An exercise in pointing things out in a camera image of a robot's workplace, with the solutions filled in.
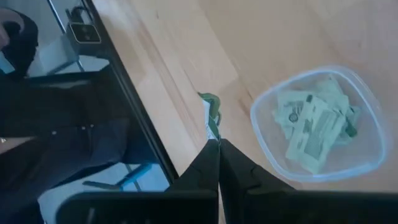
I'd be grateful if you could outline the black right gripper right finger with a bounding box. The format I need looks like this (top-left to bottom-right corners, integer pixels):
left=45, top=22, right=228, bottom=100
left=218, top=138, right=398, bottom=224

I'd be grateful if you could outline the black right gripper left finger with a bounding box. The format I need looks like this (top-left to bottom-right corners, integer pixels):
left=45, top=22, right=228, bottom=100
left=57, top=138, right=221, bottom=224

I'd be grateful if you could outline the green white stevia packet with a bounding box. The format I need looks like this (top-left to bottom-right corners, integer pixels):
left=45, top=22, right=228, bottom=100
left=340, top=105, right=362, bottom=144
left=197, top=91, right=223, bottom=141
left=285, top=95, right=347, bottom=175
left=317, top=75, right=351, bottom=107

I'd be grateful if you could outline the clear plastic bin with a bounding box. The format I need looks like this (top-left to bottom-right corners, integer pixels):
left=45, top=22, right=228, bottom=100
left=249, top=65, right=388, bottom=184

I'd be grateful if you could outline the grey chair leg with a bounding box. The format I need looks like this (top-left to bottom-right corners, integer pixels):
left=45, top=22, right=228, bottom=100
left=81, top=162, right=154, bottom=192

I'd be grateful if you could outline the person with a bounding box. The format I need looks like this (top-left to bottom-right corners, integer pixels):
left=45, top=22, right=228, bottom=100
left=0, top=7, right=160, bottom=206

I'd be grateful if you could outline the black floor device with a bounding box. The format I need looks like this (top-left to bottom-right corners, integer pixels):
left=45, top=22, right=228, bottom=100
left=65, top=6, right=103, bottom=45

